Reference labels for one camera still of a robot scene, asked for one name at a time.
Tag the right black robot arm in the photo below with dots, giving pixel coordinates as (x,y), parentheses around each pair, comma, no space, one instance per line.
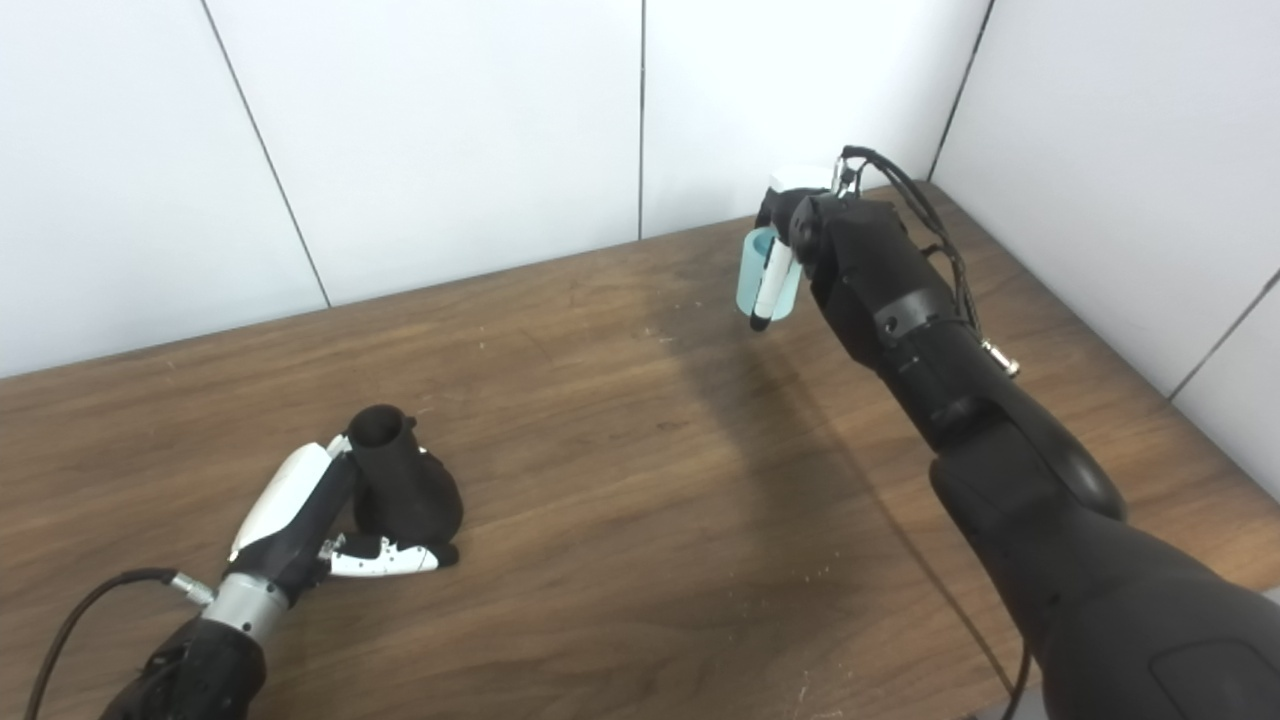
(1000,430)

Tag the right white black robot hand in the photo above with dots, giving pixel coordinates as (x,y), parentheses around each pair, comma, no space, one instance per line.
(775,275)

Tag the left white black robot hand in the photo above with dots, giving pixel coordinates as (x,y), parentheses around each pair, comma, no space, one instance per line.
(290,510)

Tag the black funnel-shaped nozzle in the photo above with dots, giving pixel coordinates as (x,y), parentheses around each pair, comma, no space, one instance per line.
(405,490)

